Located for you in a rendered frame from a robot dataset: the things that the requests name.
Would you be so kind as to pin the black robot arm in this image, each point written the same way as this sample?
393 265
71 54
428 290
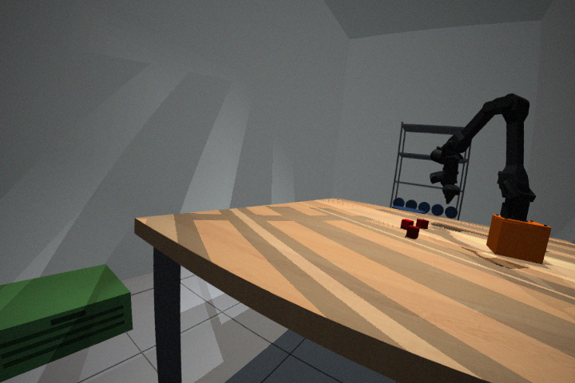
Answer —
513 181

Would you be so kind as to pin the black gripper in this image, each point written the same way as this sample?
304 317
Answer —
449 189

